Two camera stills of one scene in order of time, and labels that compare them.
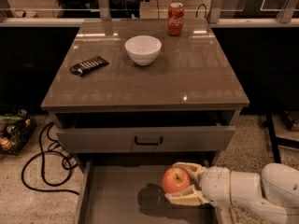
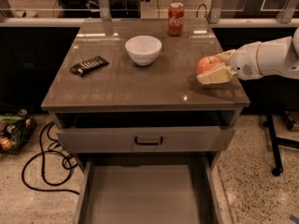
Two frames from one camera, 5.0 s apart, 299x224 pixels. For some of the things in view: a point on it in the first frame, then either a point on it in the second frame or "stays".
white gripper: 215,183 -> 245,61
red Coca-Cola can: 176,19 stays
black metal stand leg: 276,140 stays
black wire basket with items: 15,131 stays
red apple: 174,178 -> 206,63
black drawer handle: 148,143 stays
